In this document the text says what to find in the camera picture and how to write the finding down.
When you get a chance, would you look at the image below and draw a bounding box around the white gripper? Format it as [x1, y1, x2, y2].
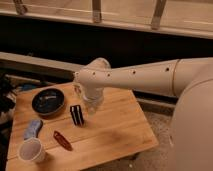
[82, 94, 104, 115]

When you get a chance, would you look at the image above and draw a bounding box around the black white striped eraser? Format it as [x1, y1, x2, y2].
[70, 105, 84, 125]

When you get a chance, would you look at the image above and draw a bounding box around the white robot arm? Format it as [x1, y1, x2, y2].
[74, 57, 213, 171]

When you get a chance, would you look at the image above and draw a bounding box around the dark blue bowl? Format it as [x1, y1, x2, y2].
[32, 88, 65, 116]

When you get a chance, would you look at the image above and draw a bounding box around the red brown chili pepper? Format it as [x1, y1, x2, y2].
[53, 131, 72, 151]

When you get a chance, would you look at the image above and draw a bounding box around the wooden table board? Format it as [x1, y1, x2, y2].
[6, 83, 158, 171]

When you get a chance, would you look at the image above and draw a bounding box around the white paper cup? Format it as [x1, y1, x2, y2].
[17, 138, 46, 163]

